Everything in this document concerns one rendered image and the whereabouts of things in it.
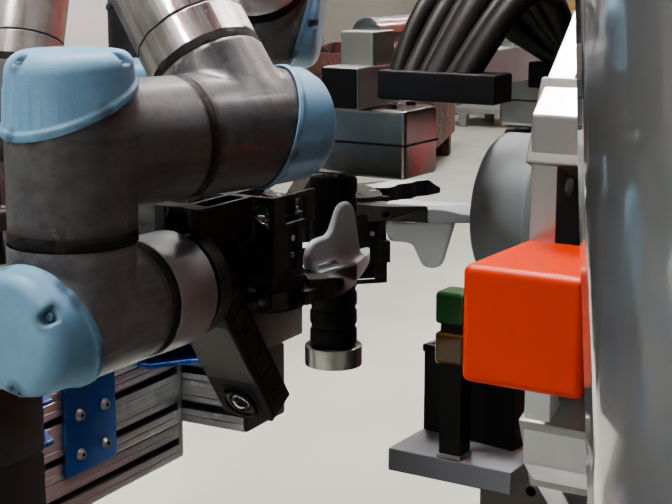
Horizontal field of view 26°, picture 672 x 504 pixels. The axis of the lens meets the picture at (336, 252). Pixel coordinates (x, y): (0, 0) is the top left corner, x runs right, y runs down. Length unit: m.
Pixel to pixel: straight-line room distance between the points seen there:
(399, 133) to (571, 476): 0.27
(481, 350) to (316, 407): 2.64
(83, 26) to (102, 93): 4.15
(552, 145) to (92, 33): 4.15
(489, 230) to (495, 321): 0.33
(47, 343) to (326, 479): 2.23
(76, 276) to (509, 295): 0.24
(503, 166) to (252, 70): 0.32
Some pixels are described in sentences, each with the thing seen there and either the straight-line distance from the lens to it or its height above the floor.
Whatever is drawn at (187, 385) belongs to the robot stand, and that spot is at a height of 0.55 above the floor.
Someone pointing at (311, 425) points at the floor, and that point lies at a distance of 3.34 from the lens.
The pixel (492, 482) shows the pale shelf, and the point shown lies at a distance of 1.79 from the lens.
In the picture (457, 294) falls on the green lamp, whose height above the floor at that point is 0.66.
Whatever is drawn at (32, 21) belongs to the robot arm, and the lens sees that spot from 1.34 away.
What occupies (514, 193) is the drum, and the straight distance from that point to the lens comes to 1.15.
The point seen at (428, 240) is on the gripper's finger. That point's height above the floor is 0.80.
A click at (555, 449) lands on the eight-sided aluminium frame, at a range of 0.94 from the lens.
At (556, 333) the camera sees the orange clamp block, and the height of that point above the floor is 0.85.
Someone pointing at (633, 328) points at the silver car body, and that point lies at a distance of 0.23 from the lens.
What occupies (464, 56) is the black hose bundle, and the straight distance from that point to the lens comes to 0.99.
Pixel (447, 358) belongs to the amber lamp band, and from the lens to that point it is 1.76.
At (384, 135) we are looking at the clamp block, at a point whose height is 0.93.
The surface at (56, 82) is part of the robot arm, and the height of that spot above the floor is 0.99.
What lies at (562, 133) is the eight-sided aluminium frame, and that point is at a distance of 0.89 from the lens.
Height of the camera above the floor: 1.06
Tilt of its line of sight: 12 degrees down
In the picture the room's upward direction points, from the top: straight up
